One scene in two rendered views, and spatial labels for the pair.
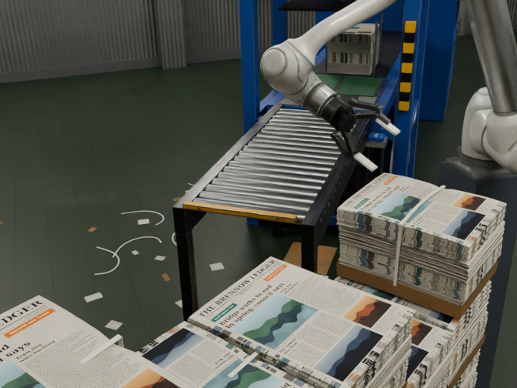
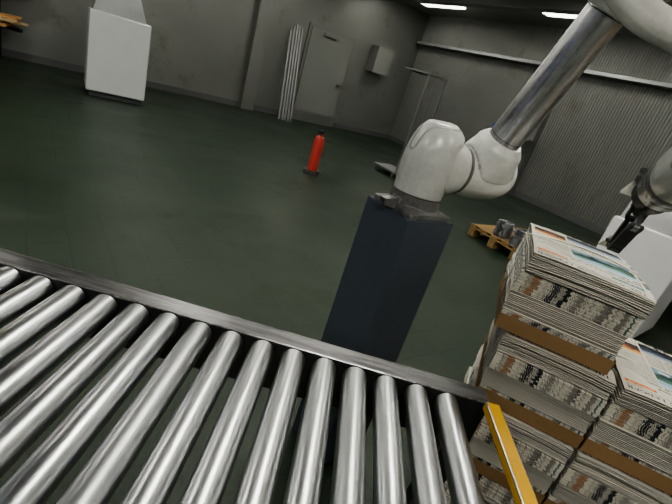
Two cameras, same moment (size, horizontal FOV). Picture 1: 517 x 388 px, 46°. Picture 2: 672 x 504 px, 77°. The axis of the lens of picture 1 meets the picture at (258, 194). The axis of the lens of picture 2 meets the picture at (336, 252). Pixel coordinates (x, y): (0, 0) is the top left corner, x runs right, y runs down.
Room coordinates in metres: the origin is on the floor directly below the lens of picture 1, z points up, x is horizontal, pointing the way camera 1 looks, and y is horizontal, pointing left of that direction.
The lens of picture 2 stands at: (2.54, 0.39, 1.31)
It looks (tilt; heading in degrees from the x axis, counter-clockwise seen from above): 22 degrees down; 249
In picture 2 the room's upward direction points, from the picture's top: 17 degrees clockwise
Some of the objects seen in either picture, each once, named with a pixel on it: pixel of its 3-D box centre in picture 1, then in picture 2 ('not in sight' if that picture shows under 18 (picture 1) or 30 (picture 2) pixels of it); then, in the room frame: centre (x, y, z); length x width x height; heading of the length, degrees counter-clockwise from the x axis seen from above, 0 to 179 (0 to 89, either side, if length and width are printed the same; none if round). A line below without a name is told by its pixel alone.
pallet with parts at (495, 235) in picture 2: not in sight; (522, 236); (-1.31, -3.67, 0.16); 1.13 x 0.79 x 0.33; 19
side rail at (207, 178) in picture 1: (238, 157); not in sight; (2.69, 0.09, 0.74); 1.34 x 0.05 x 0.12; 161
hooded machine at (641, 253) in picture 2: not in sight; (645, 256); (-1.13, -2.09, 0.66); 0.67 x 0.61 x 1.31; 21
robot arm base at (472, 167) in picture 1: (480, 158); (409, 200); (1.92, -0.75, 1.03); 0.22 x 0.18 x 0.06; 19
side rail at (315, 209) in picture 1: (344, 168); (175, 330); (2.53, -0.39, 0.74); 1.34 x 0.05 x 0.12; 161
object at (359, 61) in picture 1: (354, 48); not in sight; (4.12, -0.67, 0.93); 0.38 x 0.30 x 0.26; 161
